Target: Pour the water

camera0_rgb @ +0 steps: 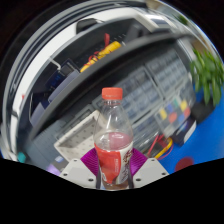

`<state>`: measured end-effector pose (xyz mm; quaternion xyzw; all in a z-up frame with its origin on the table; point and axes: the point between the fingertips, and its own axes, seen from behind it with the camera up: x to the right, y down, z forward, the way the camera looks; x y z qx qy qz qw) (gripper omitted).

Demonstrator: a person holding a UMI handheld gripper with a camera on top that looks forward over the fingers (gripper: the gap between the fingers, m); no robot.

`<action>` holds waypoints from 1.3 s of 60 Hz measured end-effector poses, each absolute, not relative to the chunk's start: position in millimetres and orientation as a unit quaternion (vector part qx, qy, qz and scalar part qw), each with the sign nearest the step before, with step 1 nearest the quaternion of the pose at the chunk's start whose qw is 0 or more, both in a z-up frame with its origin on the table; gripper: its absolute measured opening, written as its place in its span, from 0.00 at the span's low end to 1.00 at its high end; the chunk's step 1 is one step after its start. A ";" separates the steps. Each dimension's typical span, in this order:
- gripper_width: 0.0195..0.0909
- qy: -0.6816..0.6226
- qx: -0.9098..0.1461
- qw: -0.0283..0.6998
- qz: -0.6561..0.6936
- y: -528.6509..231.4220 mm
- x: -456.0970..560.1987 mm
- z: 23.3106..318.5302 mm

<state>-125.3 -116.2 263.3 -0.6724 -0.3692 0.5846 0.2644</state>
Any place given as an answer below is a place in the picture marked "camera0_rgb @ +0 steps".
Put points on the flat black case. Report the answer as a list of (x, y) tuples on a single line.
[(203, 111)]

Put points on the clear red-capped drink bottle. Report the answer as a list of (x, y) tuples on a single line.
[(113, 156)]

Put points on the clear organizer with coloured parts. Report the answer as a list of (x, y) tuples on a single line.
[(173, 111)]

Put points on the yellow multimeter with red leads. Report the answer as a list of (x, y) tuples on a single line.
[(160, 148)]

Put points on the black wall shelf unit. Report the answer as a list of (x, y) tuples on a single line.
[(83, 66)]

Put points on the green potted plant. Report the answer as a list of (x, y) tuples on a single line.
[(208, 75)]

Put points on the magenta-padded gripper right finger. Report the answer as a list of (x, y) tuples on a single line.
[(150, 170)]

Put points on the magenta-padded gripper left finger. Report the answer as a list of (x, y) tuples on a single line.
[(80, 172)]

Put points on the black box with white label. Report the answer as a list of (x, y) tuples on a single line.
[(185, 131)]

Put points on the teal storage bin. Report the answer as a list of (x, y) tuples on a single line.
[(21, 157)]

